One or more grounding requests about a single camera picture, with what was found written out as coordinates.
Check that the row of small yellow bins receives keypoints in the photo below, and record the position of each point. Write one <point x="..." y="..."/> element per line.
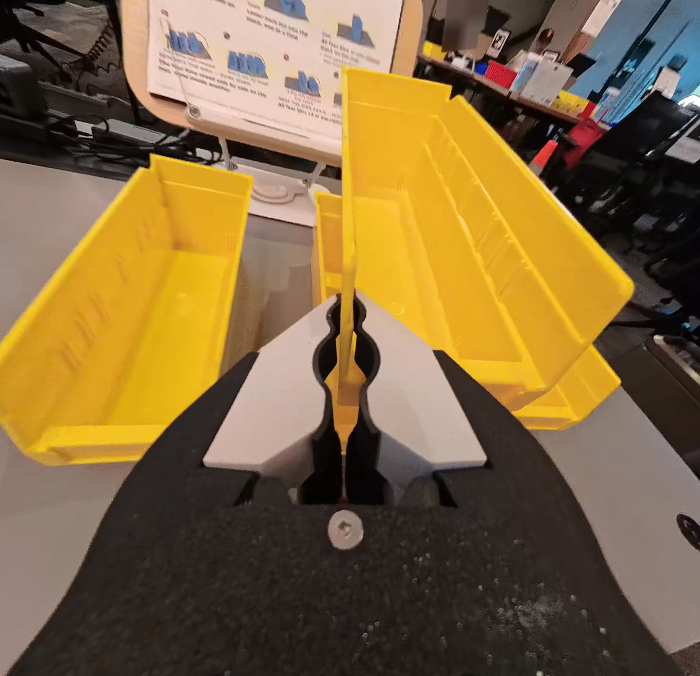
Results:
<point x="571" y="104"/>

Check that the printed instruction sheet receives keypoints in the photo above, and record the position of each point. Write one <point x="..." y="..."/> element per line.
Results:
<point x="262" y="85"/>

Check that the orange traffic cone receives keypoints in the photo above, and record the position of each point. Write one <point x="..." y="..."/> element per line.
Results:
<point x="544" y="159"/>

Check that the light blue packet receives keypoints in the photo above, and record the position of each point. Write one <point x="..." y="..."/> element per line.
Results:
<point x="526" y="74"/>

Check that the black and white tag sign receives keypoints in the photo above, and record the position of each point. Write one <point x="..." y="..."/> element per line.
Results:
<point x="501" y="42"/>

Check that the grey desk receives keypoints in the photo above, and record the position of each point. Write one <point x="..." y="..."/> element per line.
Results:
<point x="44" y="523"/>

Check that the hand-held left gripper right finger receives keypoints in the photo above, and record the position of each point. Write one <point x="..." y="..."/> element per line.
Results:
<point x="426" y="413"/>

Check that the white box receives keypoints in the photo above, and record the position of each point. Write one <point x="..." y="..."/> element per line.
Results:
<point x="553" y="79"/>

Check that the wooden instruction board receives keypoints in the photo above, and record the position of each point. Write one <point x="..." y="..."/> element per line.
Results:
<point x="134" y="57"/>

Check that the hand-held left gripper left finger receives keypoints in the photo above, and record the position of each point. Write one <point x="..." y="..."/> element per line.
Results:
<point x="262" y="413"/>

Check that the yellow plastic bin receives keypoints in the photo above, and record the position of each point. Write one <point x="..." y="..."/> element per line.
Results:
<point x="492" y="222"/>
<point x="136" y="331"/>
<point x="569" y="408"/>

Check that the small yellow bin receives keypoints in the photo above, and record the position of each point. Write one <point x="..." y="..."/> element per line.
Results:
<point x="435" y="52"/>

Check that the red basket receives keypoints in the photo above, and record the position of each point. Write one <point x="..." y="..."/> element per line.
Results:
<point x="500" y="75"/>

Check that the black office chair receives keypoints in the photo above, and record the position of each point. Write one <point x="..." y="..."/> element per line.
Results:
<point x="629" y="156"/>

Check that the black power adapter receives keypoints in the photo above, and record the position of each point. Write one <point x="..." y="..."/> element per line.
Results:
<point x="126" y="132"/>

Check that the long background table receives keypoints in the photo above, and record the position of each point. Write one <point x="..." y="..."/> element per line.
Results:
<point x="492" y="93"/>

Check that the black tray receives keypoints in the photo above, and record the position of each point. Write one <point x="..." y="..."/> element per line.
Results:
<point x="672" y="380"/>

